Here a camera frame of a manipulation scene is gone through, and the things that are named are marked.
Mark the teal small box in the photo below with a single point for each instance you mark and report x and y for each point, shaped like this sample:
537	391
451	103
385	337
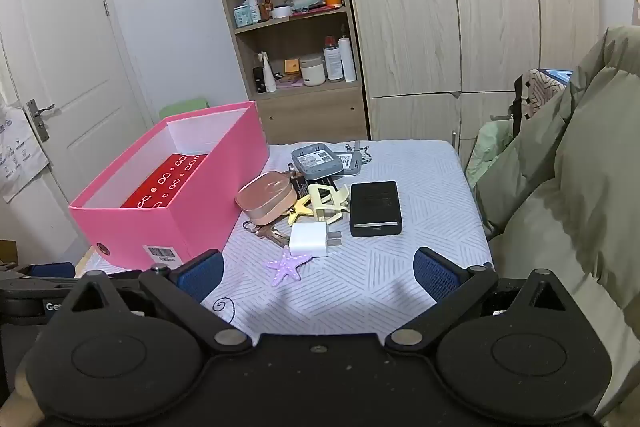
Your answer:
242	16

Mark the white jar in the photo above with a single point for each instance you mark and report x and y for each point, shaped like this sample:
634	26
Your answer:
312	72

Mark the light green cloth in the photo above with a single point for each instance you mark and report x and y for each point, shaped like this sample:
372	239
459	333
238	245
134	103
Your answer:
487	147

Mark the orange small box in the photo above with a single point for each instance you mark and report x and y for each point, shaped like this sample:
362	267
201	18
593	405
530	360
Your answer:
291	66

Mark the purple starfish hair clip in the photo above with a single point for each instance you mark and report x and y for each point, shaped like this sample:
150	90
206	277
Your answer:
286	266

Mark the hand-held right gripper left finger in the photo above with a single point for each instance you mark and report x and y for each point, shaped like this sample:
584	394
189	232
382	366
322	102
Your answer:
200	276

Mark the white bottle red cap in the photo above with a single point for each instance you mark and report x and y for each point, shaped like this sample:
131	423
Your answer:
332	62

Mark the black pouch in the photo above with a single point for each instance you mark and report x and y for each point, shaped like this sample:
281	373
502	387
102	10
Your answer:
375	207

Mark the wooden bookshelf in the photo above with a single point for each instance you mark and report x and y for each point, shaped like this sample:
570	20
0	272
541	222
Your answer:
310	117

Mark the wooden wardrobe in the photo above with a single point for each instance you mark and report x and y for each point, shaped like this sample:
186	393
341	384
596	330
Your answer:
500	32

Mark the cream claw hair clip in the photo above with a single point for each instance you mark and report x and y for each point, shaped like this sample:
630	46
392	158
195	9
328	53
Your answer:
316	192

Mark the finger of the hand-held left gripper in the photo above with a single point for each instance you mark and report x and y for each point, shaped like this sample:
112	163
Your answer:
52	270

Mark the white patterned bed sheet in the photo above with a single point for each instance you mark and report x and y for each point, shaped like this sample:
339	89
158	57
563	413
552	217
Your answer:
430	187

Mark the yellow starfish hair clip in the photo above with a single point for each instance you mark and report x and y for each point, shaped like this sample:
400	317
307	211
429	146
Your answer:
300	208

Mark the white spray bottle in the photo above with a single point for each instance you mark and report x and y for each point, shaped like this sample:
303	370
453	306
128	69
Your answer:
269	74

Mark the white printed bag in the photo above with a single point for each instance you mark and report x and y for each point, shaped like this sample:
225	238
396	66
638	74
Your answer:
17	157

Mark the red patterned cloth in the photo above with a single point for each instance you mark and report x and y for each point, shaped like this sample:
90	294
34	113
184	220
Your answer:
165	182

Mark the olive puffer jacket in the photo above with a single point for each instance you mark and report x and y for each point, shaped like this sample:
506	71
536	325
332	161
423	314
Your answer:
590	157

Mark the black battery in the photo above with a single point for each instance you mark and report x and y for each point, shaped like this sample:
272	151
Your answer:
302	188

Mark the black bottle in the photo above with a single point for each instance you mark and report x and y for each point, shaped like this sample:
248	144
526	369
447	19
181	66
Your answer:
258	81

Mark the rose gold compact case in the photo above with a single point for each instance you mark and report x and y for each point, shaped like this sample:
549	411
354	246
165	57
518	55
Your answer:
265	199

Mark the pink cardboard box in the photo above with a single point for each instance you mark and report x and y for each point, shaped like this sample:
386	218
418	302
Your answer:
210	207

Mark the brown glass bottle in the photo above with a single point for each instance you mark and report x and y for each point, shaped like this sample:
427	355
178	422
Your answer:
266	7

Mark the white door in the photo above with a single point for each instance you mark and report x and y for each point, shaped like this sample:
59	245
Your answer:
65	32

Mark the patterned tote bag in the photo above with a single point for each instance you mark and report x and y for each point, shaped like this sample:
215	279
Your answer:
542	92

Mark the grey soft pack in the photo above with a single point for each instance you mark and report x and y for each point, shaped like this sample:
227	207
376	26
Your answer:
302	0

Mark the pink flat box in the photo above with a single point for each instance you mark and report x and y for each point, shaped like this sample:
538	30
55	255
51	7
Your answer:
290	82

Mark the white charger plug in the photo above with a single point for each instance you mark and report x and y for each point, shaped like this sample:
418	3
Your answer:
307	239

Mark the white pump bottle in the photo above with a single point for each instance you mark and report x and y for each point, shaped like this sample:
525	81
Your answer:
254	7

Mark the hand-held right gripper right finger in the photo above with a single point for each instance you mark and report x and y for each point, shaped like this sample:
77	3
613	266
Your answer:
437	277

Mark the tall white bottle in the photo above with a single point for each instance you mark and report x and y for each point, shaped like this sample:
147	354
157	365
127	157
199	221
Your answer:
348	62

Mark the wooden bed frame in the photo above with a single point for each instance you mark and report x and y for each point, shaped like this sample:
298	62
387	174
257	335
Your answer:
85	264

